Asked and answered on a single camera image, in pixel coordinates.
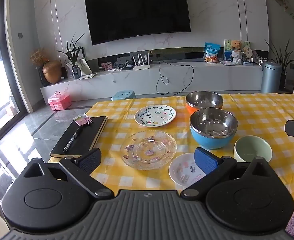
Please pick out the black wall television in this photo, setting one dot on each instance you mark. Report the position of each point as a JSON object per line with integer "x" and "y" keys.
{"x": 136, "y": 12}

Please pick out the tall green potted plant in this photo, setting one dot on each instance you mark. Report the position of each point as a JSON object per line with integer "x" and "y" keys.
{"x": 283, "y": 60}

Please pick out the green plant in glass vase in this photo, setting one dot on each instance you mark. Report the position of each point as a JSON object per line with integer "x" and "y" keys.
{"x": 76, "y": 71}

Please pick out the green picture board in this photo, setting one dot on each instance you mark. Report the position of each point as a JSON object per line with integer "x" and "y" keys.
{"x": 227, "y": 45}

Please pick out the yellow checkered tablecloth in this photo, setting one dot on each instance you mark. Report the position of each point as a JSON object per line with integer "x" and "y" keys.
{"x": 262, "y": 115}

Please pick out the blue steel bowl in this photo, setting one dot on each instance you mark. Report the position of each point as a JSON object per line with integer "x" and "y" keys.
{"x": 207, "y": 137}

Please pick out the black notebook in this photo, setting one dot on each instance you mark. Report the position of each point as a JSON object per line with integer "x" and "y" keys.
{"x": 90, "y": 132}

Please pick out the grey trash bin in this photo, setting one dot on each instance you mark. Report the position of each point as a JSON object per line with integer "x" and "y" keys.
{"x": 271, "y": 77}

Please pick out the brown teddy bear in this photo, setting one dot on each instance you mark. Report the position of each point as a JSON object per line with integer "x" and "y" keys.
{"x": 236, "y": 47}

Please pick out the painted white plate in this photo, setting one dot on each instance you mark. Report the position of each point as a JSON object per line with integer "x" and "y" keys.
{"x": 155, "y": 116}

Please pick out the white router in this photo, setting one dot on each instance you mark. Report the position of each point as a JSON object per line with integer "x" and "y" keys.
{"x": 141, "y": 67}

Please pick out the orange steel bowl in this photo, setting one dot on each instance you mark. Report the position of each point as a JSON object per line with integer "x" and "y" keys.
{"x": 204, "y": 100}

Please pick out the blue snack bag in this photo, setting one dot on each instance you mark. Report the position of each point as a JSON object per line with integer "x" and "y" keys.
{"x": 212, "y": 52}

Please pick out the light blue plastic stool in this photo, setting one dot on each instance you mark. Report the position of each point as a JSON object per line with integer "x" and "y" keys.
{"x": 123, "y": 95}

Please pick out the pale green ceramic bowl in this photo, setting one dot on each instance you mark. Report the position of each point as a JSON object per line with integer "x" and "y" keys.
{"x": 252, "y": 147}

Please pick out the black pen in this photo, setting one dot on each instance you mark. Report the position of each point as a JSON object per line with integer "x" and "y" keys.
{"x": 72, "y": 138}

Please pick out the small white sticker plate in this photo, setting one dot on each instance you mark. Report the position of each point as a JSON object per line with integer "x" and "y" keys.
{"x": 180, "y": 171}

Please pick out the pink storage box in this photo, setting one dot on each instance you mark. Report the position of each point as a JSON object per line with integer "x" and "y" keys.
{"x": 59, "y": 101}

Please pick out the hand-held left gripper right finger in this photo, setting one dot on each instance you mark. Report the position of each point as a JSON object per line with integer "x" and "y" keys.
{"x": 205, "y": 163}

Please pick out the white tote bag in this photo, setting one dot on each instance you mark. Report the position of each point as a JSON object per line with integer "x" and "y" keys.
{"x": 84, "y": 66}

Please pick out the copper vase with dried flowers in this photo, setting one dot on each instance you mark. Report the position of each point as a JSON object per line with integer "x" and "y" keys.
{"x": 52, "y": 72}

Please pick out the clear glass plate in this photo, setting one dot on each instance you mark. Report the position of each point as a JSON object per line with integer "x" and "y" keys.
{"x": 147, "y": 151}

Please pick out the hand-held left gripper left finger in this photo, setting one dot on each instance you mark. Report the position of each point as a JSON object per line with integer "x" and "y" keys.
{"x": 90, "y": 160}

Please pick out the white marble TV cabinet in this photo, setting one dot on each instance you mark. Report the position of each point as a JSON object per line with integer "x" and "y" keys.
{"x": 212, "y": 77}

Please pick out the silver laptop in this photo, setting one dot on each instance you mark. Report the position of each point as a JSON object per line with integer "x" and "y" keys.
{"x": 226, "y": 62}

